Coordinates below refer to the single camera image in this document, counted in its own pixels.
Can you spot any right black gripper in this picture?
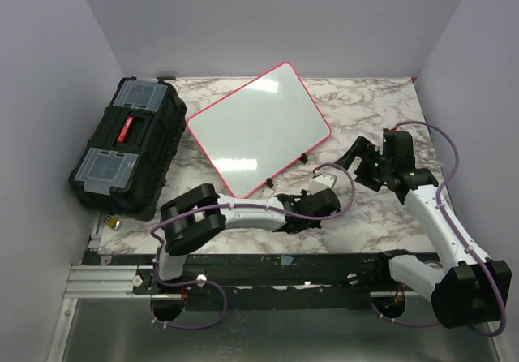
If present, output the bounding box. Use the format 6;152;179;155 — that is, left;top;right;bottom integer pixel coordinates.
333;136;393;192

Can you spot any pink framed whiteboard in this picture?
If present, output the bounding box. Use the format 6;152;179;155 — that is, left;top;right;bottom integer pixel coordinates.
187;62;332;198

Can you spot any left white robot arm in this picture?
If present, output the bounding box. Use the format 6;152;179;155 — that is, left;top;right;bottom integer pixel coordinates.
152;183;341;293

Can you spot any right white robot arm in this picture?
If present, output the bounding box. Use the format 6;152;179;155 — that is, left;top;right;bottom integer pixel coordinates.
337;129;512;329

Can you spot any blue tape piece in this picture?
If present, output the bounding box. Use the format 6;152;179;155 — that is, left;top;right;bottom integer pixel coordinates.
280;255;294;266

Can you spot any black toolbox with clear lids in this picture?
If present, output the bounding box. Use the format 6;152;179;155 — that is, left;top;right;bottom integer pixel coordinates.
68;77;187;221

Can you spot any small yellow metal part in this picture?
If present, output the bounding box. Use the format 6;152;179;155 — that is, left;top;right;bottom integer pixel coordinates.
103;214;121;231

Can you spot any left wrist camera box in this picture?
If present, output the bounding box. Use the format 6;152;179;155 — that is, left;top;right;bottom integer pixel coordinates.
308;169;337;194

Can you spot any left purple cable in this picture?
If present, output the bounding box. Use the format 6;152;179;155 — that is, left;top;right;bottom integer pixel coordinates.
149;165;358;330

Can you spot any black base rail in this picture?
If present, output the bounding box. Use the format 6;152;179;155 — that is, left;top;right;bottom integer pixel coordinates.
82;252;413;318

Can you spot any aluminium extrusion rail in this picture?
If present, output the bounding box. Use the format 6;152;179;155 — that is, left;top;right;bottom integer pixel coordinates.
64;265;137;299

